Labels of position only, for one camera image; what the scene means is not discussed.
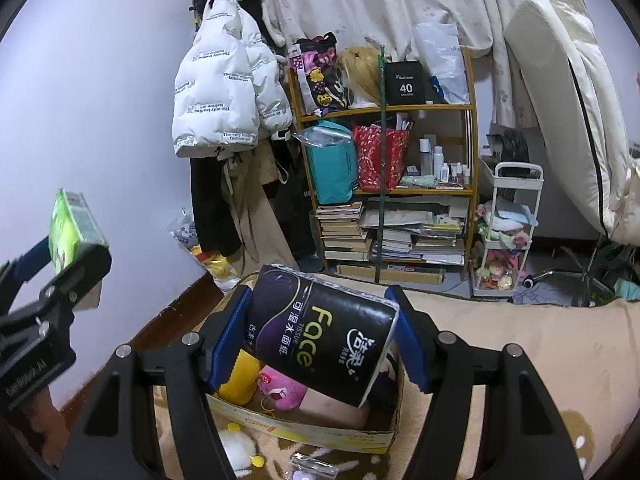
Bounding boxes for beige hanging pants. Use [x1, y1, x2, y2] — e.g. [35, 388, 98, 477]
[220, 147, 301, 281]

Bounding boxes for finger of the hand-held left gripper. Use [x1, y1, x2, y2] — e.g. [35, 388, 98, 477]
[0, 236, 53, 295]
[39, 243, 113, 312]

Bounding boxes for white and yellow plush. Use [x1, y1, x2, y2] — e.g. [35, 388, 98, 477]
[217, 422, 266, 480]

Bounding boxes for pink bunny plush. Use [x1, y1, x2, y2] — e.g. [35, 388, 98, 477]
[256, 365, 307, 411]

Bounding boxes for white rolling cart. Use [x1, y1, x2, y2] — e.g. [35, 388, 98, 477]
[470, 161, 544, 298]

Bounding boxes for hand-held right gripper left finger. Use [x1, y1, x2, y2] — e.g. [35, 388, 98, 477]
[60, 285, 253, 480]

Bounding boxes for pile of magazines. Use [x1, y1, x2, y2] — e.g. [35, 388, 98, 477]
[360, 195, 471, 267]

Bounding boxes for black bag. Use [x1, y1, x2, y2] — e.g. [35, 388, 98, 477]
[487, 129, 530, 166]

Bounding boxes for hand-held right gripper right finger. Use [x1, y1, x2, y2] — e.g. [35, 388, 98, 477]
[384, 284, 586, 480]

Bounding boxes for black tissue pack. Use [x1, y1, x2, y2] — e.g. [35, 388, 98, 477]
[245, 263, 401, 407]

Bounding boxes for stack of brown books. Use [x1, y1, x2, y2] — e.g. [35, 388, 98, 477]
[315, 201, 373, 262]

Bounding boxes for small clear packet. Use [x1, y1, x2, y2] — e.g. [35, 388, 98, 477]
[282, 452, 346, 480]

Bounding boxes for pink round plush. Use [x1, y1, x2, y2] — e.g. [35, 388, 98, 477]
[300, 390, 371, 430]

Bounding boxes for colourful printed bag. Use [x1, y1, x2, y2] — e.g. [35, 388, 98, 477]
[291, 32, 351, 116]

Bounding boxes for cardboard box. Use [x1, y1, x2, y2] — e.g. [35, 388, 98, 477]
[200, 270, 406, 455]

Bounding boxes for group of cosmetic bottles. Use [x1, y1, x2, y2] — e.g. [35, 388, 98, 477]
[419, 137, 472, 184]

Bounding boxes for green tissue packet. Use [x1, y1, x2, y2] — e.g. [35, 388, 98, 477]
[47, 188, 110, 275]

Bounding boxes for plastic bag of toys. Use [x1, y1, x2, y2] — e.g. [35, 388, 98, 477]
[172, 210, 241, 293]

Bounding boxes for black printed box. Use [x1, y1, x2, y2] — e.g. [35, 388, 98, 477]
[384, 61, 432, 106]

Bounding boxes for red gift bag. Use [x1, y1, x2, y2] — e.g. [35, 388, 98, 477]
[352, 125, 412, 192]

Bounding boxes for wooden bookshelf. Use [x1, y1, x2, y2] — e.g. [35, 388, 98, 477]
[287, 47, 480, 286]

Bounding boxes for cream recliner chair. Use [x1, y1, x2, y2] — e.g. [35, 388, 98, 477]
[502, 0, 640, 311]

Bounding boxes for clear plastic bag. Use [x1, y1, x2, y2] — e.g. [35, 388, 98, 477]
[412, 22, 471, 106]

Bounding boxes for white puffer jacket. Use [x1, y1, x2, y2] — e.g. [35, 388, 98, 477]
[171, 0, 293, 158]

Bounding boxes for floral curtain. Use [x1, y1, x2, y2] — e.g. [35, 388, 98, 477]
[252, 0, 576, 131]

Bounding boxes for blonde wig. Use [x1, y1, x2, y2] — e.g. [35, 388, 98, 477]
[336, 46, 383, 109]

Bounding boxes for green pole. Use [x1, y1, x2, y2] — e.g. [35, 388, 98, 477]
[374, 45, 388, 283]

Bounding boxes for black hanging coat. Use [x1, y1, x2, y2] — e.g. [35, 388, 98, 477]
[190, 155, 243, 258]

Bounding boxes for teal bag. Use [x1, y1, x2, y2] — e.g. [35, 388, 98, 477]
[305, 120, 358, 206]

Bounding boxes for brown flower blanket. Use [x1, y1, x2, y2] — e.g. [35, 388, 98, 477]
[150, 272, 640, 480]

